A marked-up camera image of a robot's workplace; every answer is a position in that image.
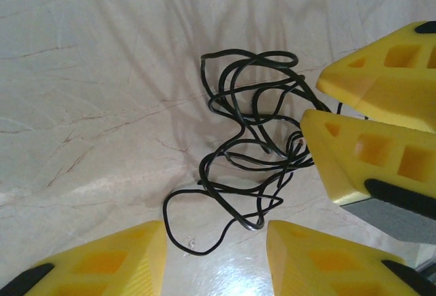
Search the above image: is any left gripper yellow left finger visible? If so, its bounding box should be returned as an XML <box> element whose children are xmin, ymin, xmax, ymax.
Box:
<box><xmin>10</xmin><ymin>220</ymin><xmax>168</xmax><ymax>296</ymax></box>

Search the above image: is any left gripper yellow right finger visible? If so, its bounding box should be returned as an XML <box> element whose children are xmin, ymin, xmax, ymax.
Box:
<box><xmin>266</xmin><ymin>220</ymin><xmax>436</xmax><ymax>296</ymax></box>

